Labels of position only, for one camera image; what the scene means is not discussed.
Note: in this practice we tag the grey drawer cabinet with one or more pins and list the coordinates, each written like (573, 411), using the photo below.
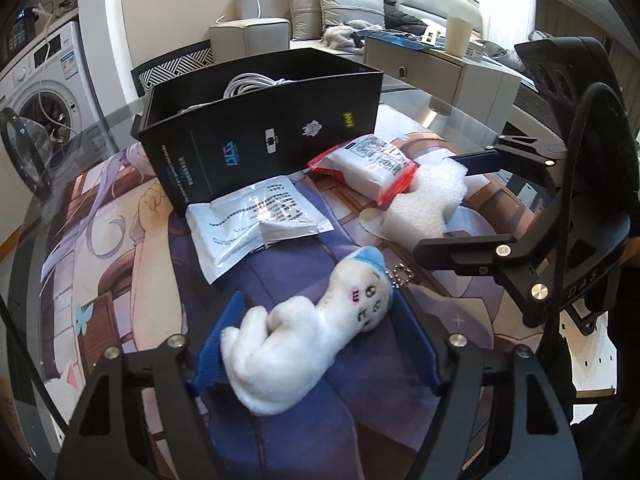
(482, 90)

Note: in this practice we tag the red white snack packet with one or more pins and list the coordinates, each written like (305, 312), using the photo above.
(371, 166)

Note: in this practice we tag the grey sofa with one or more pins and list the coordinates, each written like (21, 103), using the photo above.
(263, 26)

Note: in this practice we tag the grey cushion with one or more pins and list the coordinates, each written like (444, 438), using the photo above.
(337, 12)

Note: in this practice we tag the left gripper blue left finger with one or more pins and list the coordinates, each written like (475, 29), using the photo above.
(226, 311)

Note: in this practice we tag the black jacket on sofa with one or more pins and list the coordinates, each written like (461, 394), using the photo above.
(395, 19)

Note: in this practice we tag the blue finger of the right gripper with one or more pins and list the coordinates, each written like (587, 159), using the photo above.
(486, 162)

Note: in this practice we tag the beige cushion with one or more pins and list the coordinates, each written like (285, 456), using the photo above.
(306, 19)

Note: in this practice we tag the white paper cup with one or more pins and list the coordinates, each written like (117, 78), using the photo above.
(458, 33)

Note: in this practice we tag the blue book on cabinet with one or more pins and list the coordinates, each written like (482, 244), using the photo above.
(404, 40)

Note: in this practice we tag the glass round table top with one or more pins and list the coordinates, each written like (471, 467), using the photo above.
(497, 413)

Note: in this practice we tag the white printed plastic pouch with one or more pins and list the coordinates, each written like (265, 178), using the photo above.
(201, 120)

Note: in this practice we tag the anime printed desk mat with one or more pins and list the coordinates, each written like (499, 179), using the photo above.
(128, 277)

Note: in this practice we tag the grey fluffy cloth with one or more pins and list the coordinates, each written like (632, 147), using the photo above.
(349, 36)

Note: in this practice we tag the white plush toy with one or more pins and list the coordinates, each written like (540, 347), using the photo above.
(273, 359)

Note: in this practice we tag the white foam piece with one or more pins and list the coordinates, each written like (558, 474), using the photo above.
(422, 212)

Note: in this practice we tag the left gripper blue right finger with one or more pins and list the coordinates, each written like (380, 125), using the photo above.
(414, 342)

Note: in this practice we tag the white washing machine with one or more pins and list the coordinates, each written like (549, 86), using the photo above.
(49, 85)

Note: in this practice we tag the black pressure cooker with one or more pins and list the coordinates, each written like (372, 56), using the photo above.
(22, 32)

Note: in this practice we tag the black cardboard box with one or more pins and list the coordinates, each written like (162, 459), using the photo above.
(278, 111)

